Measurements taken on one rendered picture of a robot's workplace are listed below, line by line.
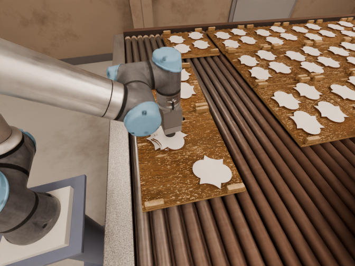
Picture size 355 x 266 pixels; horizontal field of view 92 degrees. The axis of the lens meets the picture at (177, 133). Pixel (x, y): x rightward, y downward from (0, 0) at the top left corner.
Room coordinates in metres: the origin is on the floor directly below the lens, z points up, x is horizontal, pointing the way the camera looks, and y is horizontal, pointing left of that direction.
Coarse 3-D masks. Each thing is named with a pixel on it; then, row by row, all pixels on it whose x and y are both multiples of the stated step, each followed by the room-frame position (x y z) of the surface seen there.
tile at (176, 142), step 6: (156, 132) 0.45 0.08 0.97; (162, 132) 0.45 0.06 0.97; (180, 132) 0.45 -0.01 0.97; (156, 138) 0.42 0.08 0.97; (162, 138) 0.42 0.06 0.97; (168, 138) 0.42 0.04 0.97; (174, 138) 0.42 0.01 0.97; (180, 138) 0.42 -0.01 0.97; (162, 144) 0.39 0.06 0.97; (168, 144) 0.40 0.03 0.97; (174, 144) 0.40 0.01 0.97; (180, 144) 0.40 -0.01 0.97; (174, 150) 0.37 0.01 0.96
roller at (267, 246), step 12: (240, 192) 0.23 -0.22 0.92; (240, 204) 0.19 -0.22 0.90; (252, 204) 0.19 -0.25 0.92; (252, 216) 0.15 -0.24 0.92; (252, 228) 0.12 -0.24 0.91; (264, 228) 0.12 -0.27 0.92; (264, 240) 0.09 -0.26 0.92; (264, 252) 0.06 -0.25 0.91; (276, 252) 0.06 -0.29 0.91; (276, 264) 0.03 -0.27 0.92
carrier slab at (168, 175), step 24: (192, 120) 0.55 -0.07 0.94; (144, 144) 0.41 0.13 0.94; (192, 144) 0.42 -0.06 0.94; (216, 144) 0.42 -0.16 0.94; (144, 168) 0.31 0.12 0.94; (168, 168) 0.31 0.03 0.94; (144, 192) 0.22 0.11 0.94; (168, 192) 0.22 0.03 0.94; (192, 192) 0.22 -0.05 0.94; (216, 192) 0.22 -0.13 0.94
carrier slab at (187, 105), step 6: (192, 72) 0.96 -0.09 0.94; (192, 78) 0.90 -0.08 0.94; (192, 84) 0.84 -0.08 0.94; (198, 84) 0.84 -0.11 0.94; (198, 90) 0.78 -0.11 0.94; (192, 96) 0.73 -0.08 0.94; (198, 96) 0.73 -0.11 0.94; (156, 102) 0.68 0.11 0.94; (186, 102) 0.68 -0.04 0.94; (192, 102) 0.68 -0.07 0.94; (198, 102) 0.68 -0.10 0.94; (186, 108) 0.64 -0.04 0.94; (192, 108) 0.64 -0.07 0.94
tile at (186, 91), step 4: (184, 84) 0.82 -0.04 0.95; (188, 84) 0.82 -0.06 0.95; (184, 88) 0.79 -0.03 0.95; (188, 88) 0.79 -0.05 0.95; (192, 88) 0.79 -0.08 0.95; (184, 92) 0.75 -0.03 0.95; (188, 92) 0.75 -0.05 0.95; (192, 92) 0.75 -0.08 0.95; (184, 96) 0.72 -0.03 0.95; (188, 96) 0.72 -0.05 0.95
